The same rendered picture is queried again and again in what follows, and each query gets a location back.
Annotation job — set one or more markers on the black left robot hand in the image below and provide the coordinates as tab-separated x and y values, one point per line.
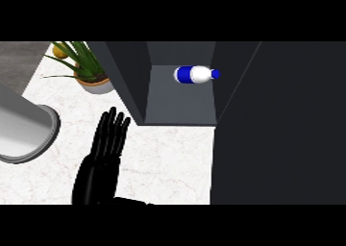
99	166

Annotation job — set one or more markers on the dark grey open cabinet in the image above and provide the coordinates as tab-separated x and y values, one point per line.
181	102

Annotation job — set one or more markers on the blue and white water bottle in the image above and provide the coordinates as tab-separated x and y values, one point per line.
196	74

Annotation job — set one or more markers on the dark grey cabinet door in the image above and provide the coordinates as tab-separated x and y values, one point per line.
284	128

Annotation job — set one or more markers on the pale grey cylindrical container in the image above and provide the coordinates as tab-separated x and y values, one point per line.
17	128

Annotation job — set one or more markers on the green potted plant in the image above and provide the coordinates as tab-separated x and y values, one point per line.
88	68

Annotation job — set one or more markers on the small yellow fruit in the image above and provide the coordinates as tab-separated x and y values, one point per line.
59	53

